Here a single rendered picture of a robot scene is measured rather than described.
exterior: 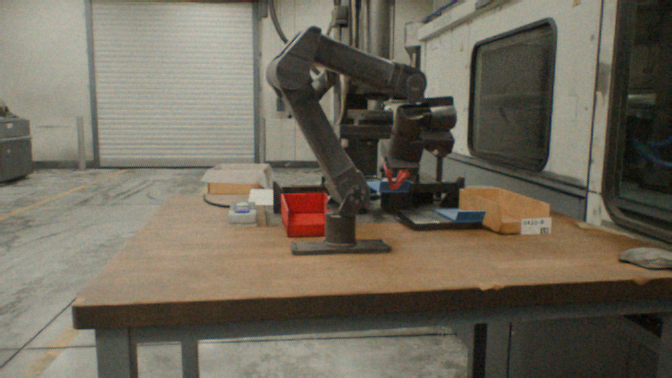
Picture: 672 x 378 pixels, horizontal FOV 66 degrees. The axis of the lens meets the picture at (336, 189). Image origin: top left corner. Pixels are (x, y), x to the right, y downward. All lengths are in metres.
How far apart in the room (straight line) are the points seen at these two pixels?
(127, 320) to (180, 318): 0.08
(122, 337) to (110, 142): 10.27
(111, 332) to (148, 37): 10.19
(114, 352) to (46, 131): 10.74
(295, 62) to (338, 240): 0.35
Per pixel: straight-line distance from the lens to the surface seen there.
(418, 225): 1.26
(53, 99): 11.50
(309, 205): 1.41
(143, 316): 0.85
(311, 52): 0.98
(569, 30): 1.81
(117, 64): 11.06
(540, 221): 1.30
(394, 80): 1.05
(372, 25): 1.44
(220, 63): 10.67
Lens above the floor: 1.18
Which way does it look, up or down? 9 degrees down
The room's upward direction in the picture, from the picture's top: straight up
